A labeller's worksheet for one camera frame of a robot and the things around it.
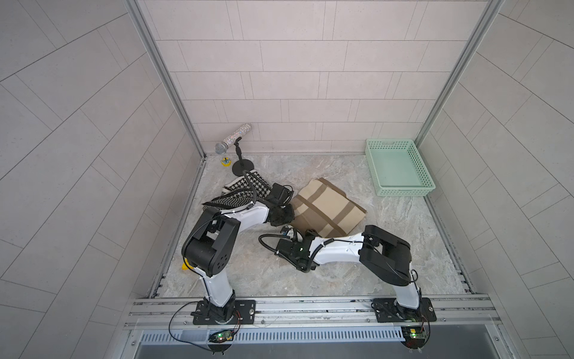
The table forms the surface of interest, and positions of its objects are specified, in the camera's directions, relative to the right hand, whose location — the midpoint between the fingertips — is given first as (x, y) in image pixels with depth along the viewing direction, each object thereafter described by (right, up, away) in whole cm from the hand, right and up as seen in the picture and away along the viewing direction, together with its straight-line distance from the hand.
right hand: (311, 238), depth 91 cm
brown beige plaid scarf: (+5, +12, +6) cm, 14 cm away
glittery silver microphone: (-36, +37, -3) cm, 52 cm away
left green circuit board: (-28, -21, -25) cm, 43 cm away
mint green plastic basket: (+44, +29, +17) cm, 55 cm away
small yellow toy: (-42, +33, +21) cm, 57 cm away
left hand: (-6, +9, +3) cm, 11 cm away
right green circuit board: (+30, -23, -23) cm, 45 cm away
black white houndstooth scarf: (-29, +19, +10) cm, 36 cm away
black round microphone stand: (-34, +30, +18) cm, 49 cm away
